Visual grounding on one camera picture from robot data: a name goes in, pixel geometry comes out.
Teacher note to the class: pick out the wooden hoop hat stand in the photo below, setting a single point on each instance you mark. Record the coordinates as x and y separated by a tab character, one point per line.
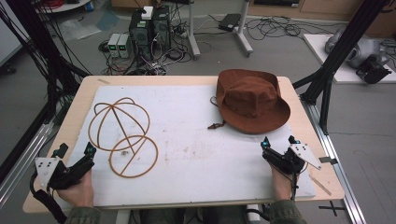
124	130

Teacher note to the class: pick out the white table leg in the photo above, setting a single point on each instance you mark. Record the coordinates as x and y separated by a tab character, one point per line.
252	214
123	217

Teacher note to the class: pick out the grey robot shell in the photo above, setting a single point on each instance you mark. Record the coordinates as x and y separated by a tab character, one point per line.
365	49

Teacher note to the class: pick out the grey power supply unit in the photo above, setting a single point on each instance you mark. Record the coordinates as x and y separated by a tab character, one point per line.
124	46
113	45

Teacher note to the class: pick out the black computer tower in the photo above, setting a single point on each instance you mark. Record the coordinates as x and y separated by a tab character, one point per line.
140	35
161	28

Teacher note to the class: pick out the person's right hand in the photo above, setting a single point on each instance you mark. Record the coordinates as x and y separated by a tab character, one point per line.
281	186

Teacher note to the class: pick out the thin wooden strip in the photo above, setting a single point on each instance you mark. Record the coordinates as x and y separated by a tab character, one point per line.
320	185

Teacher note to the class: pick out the white round table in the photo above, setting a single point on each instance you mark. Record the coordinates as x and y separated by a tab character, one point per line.
62	5

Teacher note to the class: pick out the beige tape piece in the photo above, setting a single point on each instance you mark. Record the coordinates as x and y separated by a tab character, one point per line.
103	81

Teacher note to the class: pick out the black tape cross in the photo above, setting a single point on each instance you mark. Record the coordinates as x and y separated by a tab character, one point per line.
332	207

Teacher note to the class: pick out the white foam mat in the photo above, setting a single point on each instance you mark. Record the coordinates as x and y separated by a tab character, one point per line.
193	149

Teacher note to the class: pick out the blue tape roll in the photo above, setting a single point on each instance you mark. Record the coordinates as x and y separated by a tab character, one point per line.
89	6

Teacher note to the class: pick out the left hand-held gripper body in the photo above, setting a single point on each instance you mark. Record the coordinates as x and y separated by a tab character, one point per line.
63	175

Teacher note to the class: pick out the white box on tower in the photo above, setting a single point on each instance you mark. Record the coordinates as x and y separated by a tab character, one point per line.
147	12

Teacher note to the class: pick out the black device on board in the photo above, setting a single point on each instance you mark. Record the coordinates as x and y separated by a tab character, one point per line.
373	70

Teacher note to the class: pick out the grey tape piece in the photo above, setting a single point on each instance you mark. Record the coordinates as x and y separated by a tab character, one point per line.
327	160

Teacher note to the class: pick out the person's left hand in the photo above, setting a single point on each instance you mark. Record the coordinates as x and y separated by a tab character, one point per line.
77	193

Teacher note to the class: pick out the clear plastic sheet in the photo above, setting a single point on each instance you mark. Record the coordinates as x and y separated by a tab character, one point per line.
79	29

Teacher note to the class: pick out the brown brimmed hat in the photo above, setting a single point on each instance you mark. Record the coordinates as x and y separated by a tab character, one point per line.
252	99

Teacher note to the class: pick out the person's legs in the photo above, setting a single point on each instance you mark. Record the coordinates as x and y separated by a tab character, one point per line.
186	217

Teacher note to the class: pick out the black flat box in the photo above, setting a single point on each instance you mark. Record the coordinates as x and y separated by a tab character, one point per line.
229	21

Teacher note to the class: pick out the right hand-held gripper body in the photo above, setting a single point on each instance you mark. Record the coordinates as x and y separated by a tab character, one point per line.
285	161

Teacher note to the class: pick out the white floor board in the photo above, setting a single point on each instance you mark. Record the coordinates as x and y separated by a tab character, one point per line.
342	73

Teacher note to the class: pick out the aluminium rail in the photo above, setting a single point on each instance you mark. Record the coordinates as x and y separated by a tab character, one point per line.
337	174
25	165

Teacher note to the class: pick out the white metal stand leg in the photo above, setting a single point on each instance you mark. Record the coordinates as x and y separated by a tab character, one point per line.
193	34
243	31

